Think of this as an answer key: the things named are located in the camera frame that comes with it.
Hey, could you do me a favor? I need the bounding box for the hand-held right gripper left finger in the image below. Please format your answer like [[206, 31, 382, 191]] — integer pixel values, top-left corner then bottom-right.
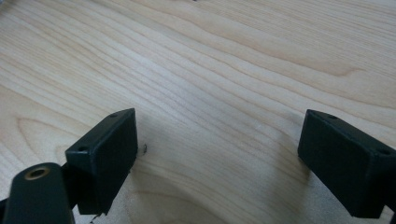
[[64, 107, 139, 217]]

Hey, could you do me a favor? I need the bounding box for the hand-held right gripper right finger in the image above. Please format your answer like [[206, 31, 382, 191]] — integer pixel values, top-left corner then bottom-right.
[[297, 108, 396, 219]]

